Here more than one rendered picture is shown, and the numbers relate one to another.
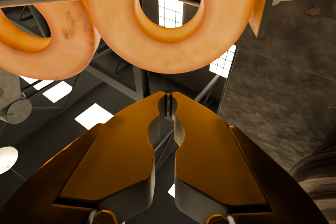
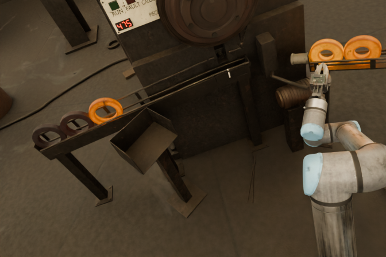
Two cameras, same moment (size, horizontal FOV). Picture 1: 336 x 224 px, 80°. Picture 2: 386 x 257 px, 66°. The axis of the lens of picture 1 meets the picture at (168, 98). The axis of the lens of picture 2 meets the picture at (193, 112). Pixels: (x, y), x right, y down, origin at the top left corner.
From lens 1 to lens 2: 1.56 m
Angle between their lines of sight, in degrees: 97
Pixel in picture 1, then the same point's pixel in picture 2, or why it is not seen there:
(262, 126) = not seen: outside the picture
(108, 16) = (339, 54)
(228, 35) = (313, 51)
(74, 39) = (348, 50)
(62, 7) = (348, 55)
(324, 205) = not seen: outside the picture
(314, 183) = not seen: outside the picture
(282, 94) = not seen: outside the picture
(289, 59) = (282, 14)
